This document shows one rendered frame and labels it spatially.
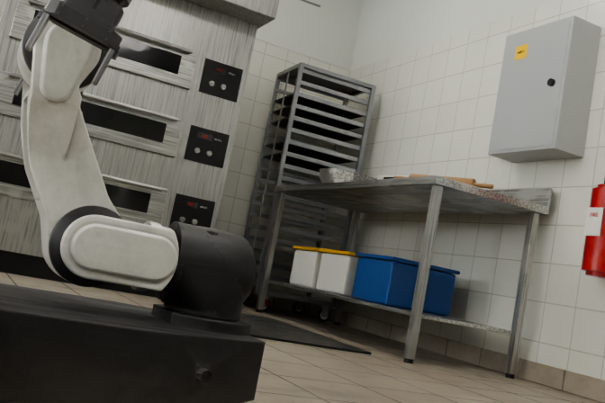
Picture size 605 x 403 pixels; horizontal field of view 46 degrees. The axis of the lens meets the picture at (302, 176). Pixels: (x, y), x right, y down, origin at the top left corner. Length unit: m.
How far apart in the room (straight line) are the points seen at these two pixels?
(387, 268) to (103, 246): 2.75
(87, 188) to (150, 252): 0.16
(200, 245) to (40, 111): 0.37
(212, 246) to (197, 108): 3.27
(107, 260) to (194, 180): 3.30
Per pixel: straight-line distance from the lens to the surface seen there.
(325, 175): 4.79
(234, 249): 1.40
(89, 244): 1.29
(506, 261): 4.15
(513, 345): 3.84
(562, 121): 3.83
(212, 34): 4.74
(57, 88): 1.29
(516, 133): 4.01
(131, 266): 1.31
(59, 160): 1.33
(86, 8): 1.19
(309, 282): 4.64
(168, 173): 4.53
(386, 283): 3.89
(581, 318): 3.74
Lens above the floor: 0.30
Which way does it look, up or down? 8 degrees up
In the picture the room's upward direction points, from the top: 11 degrees clockwise
